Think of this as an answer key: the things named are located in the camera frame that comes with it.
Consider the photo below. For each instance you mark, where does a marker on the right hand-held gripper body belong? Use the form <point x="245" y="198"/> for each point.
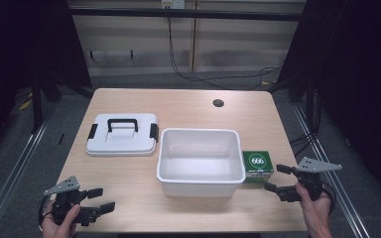
<point x="311" y="180"/>

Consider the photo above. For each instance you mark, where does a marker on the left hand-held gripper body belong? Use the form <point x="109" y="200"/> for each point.
<point x="66" y="198"/>

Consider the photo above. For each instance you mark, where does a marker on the green and white carton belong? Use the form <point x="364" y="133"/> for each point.
<point x="257" y="164"/>

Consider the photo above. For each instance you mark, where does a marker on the person's right hand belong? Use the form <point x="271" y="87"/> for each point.
<point x="316" y="208"/>

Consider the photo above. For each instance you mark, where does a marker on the person's left hand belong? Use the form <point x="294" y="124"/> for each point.
<point x="59" y="228"/>

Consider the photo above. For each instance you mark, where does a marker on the small black stick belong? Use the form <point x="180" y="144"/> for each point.
<point x="61" y="138"/>

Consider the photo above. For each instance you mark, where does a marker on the white plastic storage box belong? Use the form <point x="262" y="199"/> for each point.
<point x="199" y="165"/>

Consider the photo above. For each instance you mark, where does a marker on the black metal stand leg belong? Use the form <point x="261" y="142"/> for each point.
<point x="37" y="105"/>

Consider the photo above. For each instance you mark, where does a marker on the yellow floor tape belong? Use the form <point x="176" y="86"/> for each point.
<point x="25" y="105"/>

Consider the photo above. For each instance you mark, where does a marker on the dark curtain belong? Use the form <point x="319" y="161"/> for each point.
<point x="20" y="43"/>
<point x="360" y="82"/>

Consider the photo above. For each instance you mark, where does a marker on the aluminium floor rail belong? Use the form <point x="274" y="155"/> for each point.
<point x="10" y="175"/>
<point x="330" y="175"/>

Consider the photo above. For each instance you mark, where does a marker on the black metal frame bar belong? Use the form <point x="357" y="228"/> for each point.
<point x="185" y="14"/>

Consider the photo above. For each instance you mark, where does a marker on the white wall power outlet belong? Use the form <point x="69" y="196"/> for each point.
<point x="173" y="3"/>

